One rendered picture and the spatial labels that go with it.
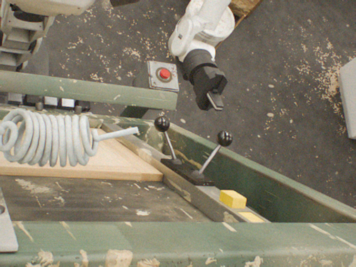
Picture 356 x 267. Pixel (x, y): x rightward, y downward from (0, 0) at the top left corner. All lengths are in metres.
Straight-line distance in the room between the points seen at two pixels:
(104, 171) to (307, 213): 0.46
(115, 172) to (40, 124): 0.60
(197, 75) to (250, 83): 2.02
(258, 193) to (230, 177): 0.14
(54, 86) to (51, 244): 0.16
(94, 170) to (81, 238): 0.62
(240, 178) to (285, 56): 2.43
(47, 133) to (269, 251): 0.29
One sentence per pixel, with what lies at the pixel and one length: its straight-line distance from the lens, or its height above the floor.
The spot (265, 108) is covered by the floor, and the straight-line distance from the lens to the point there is 3.37.
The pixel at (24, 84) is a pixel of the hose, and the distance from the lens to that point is 0.53.
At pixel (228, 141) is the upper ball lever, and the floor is 1.54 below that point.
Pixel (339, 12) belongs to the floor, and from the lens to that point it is 4.41.
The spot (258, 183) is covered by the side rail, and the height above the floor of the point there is 1.40.
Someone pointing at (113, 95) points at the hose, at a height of 1.94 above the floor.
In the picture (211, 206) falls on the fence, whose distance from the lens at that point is 1.01.
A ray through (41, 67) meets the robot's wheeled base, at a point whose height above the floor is 0.17.
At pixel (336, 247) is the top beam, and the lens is 0.67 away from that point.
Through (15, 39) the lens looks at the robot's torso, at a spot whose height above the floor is 0.69.
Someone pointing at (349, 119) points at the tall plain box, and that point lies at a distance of 3.73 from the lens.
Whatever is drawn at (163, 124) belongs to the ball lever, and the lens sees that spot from 1.17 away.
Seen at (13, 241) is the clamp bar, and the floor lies 1.91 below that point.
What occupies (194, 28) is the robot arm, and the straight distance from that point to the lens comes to 1.45.
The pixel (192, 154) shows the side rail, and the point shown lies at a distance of 1.62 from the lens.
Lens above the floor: 2.40
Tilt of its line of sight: 55 degrees down
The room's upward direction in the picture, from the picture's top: 46 degrees clockwise
